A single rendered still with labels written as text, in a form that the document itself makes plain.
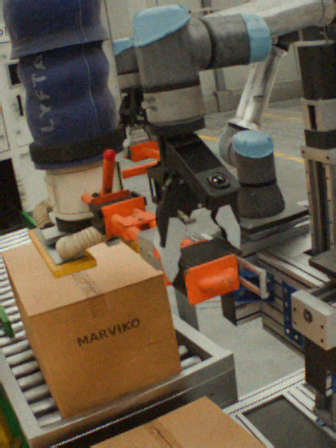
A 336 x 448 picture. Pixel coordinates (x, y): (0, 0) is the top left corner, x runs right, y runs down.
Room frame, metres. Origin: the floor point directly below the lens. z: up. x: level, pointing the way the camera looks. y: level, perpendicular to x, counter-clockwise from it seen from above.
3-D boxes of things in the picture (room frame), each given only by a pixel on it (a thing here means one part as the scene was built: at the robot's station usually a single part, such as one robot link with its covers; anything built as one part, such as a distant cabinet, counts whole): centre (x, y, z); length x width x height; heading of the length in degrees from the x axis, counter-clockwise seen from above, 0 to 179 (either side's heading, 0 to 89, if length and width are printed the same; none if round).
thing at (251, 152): (1.49, -0.28, 1.20); 0.13 x 0.12 x 0.14; 8
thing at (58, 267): (1.19, 0.27, 1.15); 0.34 x 0.10 x 0.05; 21
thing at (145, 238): (0.79, 0.01, 1.25); 0.07 x 0.07 x 0.04; 21
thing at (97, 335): (1.56, 0.33, 0.75); 0.60 x 0.40 x 0.40; 22
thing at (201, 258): (0.66, -0.03, 1.25); 0.08 x 0.07 x 0.05; 21
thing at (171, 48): (0.68, -0.04, 1.56); 0.09 x 0.08 x 0.11; 115
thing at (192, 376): (1.26, 0.18, 0.58); 0.70 x 0.03 x 0.06; 116
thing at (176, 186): (0.69, -0.03, 1.40); 0.09 x 0.08 x 0.12; 20
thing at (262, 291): (0.73, -0.06, 1.25); 0.31 x 0.03 x 0.05; 21
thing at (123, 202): (0.99, 0.09, 1.25); 0.10 x 0.08 x 0.06; 111
